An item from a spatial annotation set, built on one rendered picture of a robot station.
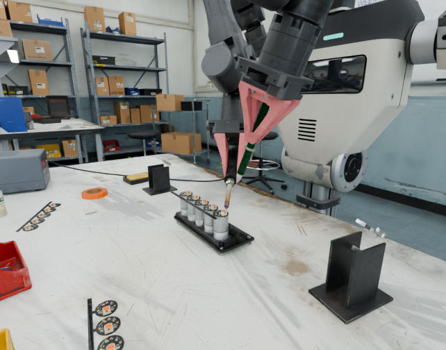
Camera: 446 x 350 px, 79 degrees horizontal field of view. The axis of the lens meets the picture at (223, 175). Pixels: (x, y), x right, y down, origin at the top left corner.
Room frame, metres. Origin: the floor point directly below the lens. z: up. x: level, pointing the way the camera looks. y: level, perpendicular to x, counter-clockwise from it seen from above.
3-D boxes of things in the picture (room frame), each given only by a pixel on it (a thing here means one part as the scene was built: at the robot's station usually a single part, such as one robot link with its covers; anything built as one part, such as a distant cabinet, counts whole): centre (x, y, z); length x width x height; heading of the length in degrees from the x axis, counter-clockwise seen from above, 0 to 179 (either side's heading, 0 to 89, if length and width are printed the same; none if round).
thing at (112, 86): (4.68, 1.54, 1.11); 1.20 x 0.45 x 2.22; 125
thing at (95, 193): (0.64, 0.32, 0.76); 0.06 x 0.06 x 0.01
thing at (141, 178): (0.77, 0.25, 0.76); 0.07 x 0.05 x 0.02; 133
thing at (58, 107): (3.11, 1.81, 0.88); 0.30 x 0.23 x 0.25; 125
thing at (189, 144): (4.08, 0.63, 0.51); 0.75 x 0.48 x 1.03; 64
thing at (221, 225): (0.39, 0.00, 0.79); 0.02 x 0.02 x 0.05
